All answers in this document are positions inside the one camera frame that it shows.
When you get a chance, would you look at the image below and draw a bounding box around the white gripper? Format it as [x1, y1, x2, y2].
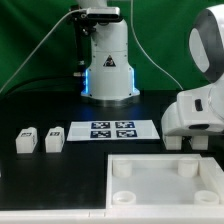
[161, 85, 224, 136]

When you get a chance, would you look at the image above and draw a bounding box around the white square tabletop tray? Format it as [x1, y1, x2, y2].
[106, 154, 224, 208]

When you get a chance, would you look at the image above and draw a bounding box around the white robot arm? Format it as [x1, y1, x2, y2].
[77, 0, 224, 136]

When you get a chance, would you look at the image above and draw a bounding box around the white sheet with tags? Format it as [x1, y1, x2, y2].
[67, 120, 160, 141]

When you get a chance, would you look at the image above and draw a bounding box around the camera on black mount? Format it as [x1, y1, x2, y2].
[67, 5, 122, 96]

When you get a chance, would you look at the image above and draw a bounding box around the grey camera cable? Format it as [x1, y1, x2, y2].
[0, 9, 88, 96]

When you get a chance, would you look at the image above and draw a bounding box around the white front table rail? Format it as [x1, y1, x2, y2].
[0, 207, 224, 224]

